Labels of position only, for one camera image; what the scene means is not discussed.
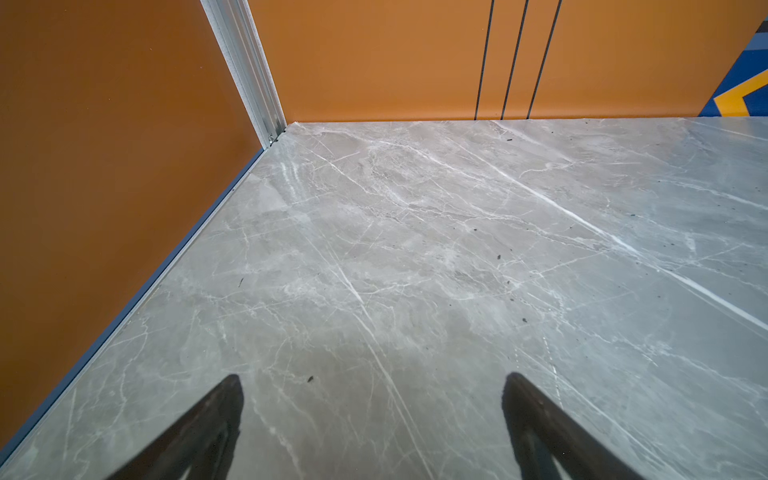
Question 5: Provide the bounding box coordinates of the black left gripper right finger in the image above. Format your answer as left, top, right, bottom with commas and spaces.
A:
501, 372, 641, 479

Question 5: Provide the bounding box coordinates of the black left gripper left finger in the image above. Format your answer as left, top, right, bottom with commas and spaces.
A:
109, 374, 244, 479

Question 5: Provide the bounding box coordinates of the aluminium corner post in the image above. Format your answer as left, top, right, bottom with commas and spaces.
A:
201, 0, 287, 149

